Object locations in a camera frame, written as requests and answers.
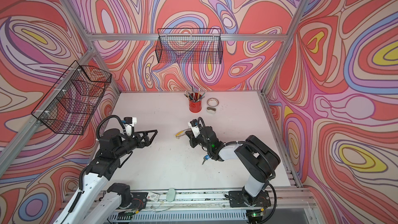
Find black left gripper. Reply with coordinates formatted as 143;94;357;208
113;130;158;160

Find silver metal keyring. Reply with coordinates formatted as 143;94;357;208
175;129;190;139

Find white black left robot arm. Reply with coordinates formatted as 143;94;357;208
55;115;158;224

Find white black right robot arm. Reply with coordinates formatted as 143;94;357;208
185;117;281;224

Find red pencil cup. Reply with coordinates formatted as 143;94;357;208
189;100;202;113

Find blue headed key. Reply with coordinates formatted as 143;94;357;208
202;155;210;165

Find pencils in cup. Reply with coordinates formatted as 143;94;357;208
184;85;207;103

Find tape roll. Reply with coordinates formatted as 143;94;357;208
207;97;219;107

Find white oval button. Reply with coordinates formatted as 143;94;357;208
166;188;176;203

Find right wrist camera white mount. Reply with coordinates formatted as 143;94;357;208
188;119;200;138

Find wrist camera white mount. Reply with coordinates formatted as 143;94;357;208
122;117;137;137
188;119;200;138

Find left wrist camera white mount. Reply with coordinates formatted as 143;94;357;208
122;117;137;137

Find black wire basket left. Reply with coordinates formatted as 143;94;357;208
31;61;112;135

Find black wire basket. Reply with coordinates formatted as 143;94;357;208
31;61;112;135
155;27;223;64

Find black wire basket back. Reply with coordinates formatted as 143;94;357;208
155;27;223;64

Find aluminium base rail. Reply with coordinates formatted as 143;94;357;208
62;188;315;224

